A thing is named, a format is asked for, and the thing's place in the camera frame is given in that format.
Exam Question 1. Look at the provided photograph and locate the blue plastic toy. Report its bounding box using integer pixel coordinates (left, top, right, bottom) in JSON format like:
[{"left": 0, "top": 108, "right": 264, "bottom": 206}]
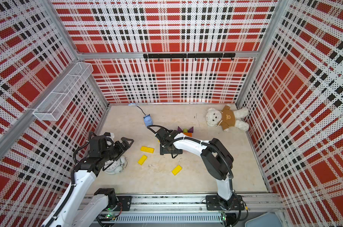
[{"left": 143, "top": 114, "right": 153, "bottom": 127}]

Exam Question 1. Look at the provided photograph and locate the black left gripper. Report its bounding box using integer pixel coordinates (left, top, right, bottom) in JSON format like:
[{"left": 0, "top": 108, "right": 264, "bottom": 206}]
[{"left": 101, "top": 137, "right": 134, "bottom": 162}]

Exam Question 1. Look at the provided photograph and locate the black wall hook rail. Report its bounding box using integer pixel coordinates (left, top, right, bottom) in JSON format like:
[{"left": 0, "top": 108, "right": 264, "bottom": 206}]
[{"left": 143, "top": 53, "right": 236, "bottom": 60}]

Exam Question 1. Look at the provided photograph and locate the yellow block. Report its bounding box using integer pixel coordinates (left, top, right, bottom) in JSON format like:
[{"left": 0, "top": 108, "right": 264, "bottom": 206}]
[
  {"left": 137, "top": 155, "right": 147, "bottom": 166},
  {"left": 140, "top": 146, "right": 154, "bottom": 154},
  {"left": 172, "top": 165, "right": 182, "bottom": 176}
]

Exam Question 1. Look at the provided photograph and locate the grey bin bottom right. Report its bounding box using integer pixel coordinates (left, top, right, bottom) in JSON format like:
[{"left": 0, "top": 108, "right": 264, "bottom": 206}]
[{"left": 245, "top": 213, "right": 283, "bottom": 227}]

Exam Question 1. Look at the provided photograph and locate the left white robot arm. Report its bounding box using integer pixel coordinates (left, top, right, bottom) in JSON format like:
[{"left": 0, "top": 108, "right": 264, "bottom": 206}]
[{"left": 42, "top": 131, "right": 134, "bottom": 227}]

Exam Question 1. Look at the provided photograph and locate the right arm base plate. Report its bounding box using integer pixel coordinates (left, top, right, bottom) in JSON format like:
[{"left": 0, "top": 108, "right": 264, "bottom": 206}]
[{"left": 206, "top": 195, "right": 245, "bottom": 211}]

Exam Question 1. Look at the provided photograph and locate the white twin-bell alarm clock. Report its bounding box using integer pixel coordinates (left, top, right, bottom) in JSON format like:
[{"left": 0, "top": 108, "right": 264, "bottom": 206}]
[{"left": 104, "top": 156, "right": 128, "bottom": 175}]

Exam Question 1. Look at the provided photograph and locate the orange block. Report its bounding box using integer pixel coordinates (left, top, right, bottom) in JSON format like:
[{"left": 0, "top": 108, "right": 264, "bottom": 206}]
[{"left": 183, "top": 132, "right": 192, "bottom": 137}]

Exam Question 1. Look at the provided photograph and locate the white teddy bear brown hoodie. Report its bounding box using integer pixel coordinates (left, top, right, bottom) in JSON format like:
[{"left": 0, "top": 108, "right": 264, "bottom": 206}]
[{"left": 205, "top": 104, "right": 250, "bottom": 132}]

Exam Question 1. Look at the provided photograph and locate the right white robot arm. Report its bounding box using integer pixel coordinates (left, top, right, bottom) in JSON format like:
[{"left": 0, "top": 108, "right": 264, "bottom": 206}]
[{"left": 151, "top": 126, "right": 241, "bottom": 211}]

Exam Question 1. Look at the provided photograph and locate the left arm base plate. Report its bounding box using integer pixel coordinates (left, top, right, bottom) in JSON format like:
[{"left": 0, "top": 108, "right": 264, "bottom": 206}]
[{"left": 104, "top": 196, "right": 132, "bottom": 212}]

